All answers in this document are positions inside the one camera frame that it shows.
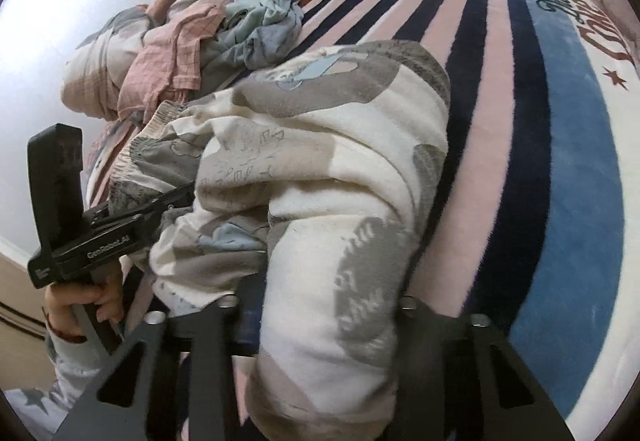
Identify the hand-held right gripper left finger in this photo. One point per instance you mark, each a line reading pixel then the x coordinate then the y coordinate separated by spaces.
pixel 210 341

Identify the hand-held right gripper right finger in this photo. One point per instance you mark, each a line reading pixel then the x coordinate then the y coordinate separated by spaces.
pixel 420 351

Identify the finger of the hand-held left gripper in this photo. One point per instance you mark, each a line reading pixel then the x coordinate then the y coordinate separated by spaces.
pixel 150 206

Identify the white grey patterned fleece pants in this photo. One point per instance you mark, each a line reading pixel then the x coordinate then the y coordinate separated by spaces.
pixel 320 181

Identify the person's left forearm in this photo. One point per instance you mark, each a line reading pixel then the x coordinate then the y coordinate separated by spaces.
pixel 70 371

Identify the person's left hand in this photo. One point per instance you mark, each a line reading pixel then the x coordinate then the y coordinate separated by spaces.
pixel 70 306

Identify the pink plaid garment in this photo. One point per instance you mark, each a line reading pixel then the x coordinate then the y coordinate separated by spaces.
pixel 170 56

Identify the light blue grey garment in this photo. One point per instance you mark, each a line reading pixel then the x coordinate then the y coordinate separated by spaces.
pixel 260 28

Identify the striped pink navy blanket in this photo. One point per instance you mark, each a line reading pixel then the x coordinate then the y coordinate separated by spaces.
pixel 540 121

